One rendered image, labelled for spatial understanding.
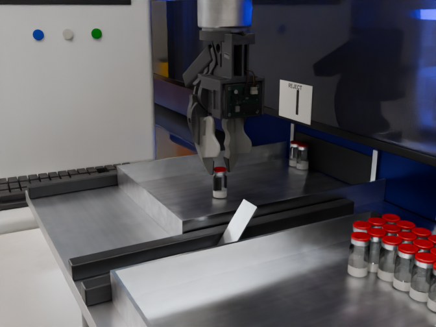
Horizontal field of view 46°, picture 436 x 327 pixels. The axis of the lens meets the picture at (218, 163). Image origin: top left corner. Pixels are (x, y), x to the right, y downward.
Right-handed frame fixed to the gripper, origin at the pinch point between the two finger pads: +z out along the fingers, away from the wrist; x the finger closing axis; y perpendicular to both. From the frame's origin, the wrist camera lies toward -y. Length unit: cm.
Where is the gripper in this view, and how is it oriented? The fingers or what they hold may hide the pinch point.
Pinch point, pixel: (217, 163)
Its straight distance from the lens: 79.4
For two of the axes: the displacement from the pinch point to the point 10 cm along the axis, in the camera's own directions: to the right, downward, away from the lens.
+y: 4.7, 2.6, -8.4
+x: 8.8, -1.4, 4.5
